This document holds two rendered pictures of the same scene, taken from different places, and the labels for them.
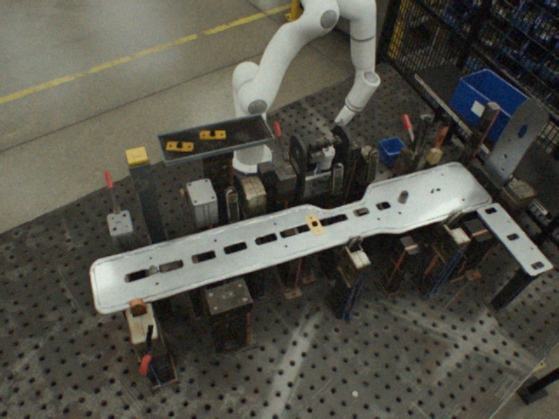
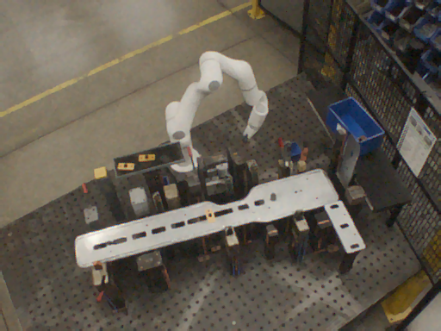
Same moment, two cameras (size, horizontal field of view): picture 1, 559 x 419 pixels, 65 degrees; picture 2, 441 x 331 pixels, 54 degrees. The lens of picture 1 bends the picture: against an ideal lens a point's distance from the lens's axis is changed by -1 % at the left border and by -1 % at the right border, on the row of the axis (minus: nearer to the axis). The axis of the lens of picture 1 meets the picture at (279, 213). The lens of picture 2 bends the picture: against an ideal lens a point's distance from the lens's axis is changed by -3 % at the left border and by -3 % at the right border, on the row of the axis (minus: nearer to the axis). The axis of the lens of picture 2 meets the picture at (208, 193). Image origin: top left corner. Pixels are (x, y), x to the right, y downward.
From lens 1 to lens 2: 0.94 m
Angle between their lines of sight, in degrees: 11
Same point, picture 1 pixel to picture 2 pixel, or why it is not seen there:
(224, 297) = (146, 261)
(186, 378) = (132, 307)
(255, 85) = (175, 121)
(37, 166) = (51, 154)
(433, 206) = (294, 202)
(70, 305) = (67, 259)
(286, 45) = (192, 97)
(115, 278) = (88, 246)
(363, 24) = (243, 81)
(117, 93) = (108, 92)
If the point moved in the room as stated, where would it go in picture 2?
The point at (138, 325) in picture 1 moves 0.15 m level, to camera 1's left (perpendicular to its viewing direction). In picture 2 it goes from (97, 275) to (69, 270)
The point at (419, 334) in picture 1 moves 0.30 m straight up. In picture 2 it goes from (284, 288) to (288, 264)
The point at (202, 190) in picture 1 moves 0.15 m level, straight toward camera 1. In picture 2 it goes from (138, 195) to (138, 220)
